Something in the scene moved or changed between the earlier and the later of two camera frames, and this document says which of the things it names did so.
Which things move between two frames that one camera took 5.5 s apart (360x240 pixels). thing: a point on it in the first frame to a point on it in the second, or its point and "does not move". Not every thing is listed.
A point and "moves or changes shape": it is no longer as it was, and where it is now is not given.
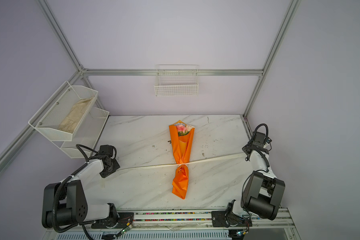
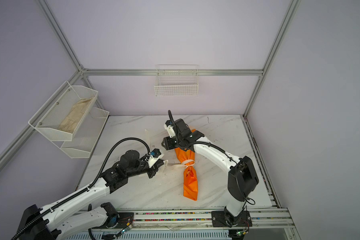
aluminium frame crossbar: x=167 y=72 does not move
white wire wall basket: x=174 y=80 does not move
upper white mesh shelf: x=65 y=112 does not move
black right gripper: x=249 y=145 to x=167 y=145
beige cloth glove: x=70 y=122 does not move
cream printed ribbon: x=186 y=163 moves or changes shape
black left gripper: x=115 y=166 to x=154 y=168
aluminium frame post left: x=61 y=35 does not move
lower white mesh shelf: x=87 y=134 does not move
